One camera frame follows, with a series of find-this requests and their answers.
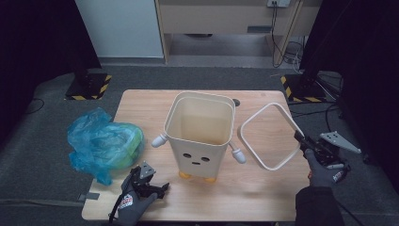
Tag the grey floor tape strip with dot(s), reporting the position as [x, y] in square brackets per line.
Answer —
[89, 196]

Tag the green crumpled wad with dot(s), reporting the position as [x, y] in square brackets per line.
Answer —
[130, 147]

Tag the black stand with striped base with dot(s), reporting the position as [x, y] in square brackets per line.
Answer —
[302, 89]
[89, 89]

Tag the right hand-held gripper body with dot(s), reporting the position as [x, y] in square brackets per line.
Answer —
[332, 147]

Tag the white cabinet panel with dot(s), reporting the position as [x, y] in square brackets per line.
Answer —
[119, 28]

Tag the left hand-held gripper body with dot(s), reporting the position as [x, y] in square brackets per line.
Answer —
[146, 175]

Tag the cream trash bin with face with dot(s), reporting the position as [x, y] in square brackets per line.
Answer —
[200, 157]

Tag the blue plastic trash bag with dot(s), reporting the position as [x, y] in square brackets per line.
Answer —
[94, 141]

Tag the person's right hand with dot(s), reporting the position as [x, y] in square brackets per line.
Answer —
[321, 175]

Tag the black curtain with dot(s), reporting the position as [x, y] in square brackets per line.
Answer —
[37, 47]
[367, 62]

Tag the grey power socket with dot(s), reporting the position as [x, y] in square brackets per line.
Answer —
[278, 3]

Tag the wooden desk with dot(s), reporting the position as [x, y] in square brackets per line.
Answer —
[219, 17]

